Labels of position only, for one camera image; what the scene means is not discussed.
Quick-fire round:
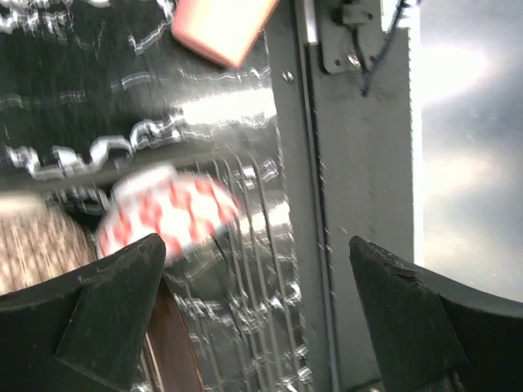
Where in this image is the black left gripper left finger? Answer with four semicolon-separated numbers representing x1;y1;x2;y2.
1;234;166;392

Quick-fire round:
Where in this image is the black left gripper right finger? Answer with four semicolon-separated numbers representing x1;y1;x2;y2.
350;236;522;392

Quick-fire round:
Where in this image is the beige patterned bowl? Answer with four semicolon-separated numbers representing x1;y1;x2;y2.
1;193;96;295

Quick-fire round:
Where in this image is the wire dish rack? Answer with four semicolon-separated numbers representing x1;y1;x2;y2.
49;151;312;391

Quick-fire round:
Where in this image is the blue patterned bowl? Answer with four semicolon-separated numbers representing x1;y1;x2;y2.
96;163;239;265

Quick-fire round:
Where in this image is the pink plastic cup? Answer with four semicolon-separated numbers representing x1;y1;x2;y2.
171;0;278;68

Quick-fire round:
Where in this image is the red floral plate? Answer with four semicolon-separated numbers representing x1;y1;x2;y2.
147;278;204;392

